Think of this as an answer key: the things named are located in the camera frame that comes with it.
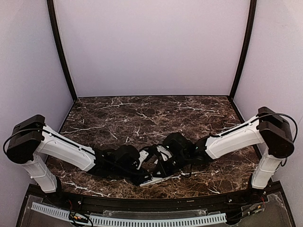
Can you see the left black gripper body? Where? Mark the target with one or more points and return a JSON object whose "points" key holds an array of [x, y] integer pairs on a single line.
{"points": [[141, 170]]}

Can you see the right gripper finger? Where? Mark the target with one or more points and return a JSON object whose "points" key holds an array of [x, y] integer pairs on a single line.
{"points": [[161, 174], [159, 167]]}

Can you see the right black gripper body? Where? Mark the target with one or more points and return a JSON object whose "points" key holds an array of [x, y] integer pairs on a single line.
{"points": [[159, 166]]}

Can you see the white remote control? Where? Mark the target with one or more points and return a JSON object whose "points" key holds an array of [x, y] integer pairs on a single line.
{"points": [[156, 180]]}

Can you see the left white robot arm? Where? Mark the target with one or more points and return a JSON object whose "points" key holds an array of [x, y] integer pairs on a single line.
{"points": [[33, 137]]}

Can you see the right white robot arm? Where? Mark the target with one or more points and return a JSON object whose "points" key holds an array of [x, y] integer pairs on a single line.
{"points": [[268, 127]]}

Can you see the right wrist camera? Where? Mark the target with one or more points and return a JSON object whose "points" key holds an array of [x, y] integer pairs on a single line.
{"points": [[164, 152]]}

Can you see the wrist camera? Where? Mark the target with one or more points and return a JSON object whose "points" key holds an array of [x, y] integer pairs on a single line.
{"points": [[164, 152], [143, 155]]}

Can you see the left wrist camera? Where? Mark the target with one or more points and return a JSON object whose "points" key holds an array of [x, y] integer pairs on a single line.
{"points": [[143, 155]]}

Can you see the black front table rail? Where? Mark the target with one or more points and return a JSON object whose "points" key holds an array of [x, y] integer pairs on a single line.
{"points": [[228, 202]]}

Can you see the white slotted cable duct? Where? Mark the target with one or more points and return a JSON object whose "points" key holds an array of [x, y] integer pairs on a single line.
{"points": [[100, 221]]}

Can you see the right black frame post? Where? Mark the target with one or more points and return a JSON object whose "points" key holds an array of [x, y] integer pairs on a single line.
{"points": [[245, 47]]}

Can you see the black frame post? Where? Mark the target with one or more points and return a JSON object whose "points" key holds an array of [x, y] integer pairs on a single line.
{"points": [[245, 47], [59, 47]]}

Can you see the left black frame post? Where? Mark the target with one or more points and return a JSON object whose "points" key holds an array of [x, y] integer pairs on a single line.
{"points": [[59, 47]]}

